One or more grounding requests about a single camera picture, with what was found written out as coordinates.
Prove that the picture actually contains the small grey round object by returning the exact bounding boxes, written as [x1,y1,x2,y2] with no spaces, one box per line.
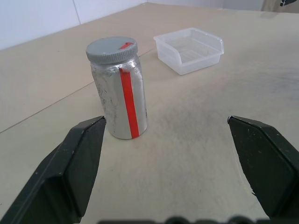
[85,36,138,63]

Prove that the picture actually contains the silver jar with red stripe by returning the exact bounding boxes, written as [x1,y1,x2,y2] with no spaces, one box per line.
[90,55,148,140]

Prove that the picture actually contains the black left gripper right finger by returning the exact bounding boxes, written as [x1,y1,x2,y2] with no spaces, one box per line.
[227,115,299,221]

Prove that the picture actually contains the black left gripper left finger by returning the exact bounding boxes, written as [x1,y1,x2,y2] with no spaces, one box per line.
[0,116,107,224]

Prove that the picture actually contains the clear plastic container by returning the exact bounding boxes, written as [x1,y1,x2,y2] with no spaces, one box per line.
[153,27,225,76]

